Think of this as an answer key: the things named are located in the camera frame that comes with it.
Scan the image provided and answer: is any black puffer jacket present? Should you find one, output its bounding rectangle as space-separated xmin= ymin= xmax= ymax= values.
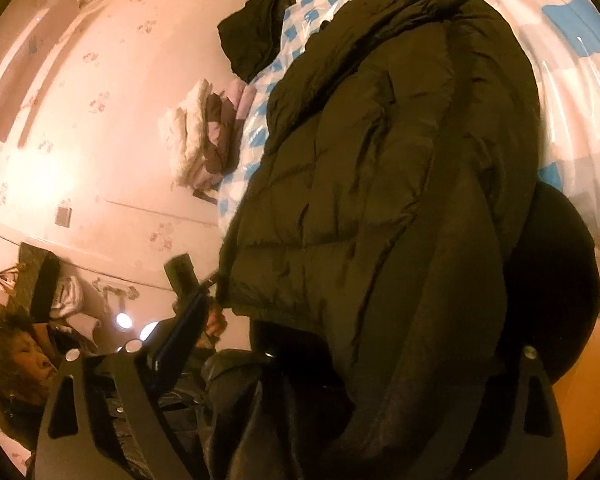
xmin=214 ymin=0 xmax=600 ymax=480

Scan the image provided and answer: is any person's left hand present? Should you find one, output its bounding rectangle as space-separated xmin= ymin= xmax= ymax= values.
xmin=196 ymin=299 xmax=227 ymax=349

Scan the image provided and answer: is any person's head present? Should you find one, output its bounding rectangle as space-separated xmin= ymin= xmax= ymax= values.
xmin=0 ymin=304 xmax=57 ymax=406

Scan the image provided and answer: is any cream quilted folded jacket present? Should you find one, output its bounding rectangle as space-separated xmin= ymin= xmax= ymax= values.
xmin=158 ymin=79 xmax=212 ymax=186

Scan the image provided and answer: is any pink brown folded jacket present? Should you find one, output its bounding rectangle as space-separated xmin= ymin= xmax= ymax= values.
xmin=192 ymin=78 xmax=257 ymax=204

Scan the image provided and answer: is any blue white checkered bed cover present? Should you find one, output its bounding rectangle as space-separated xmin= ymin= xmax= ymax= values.
xmin=218 ymin=0 xmax=600 ymax=266

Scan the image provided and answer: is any black garment by wall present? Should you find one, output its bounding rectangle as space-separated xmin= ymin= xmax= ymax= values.
xmin=218 ymin=0 xmax=296 ymax=82

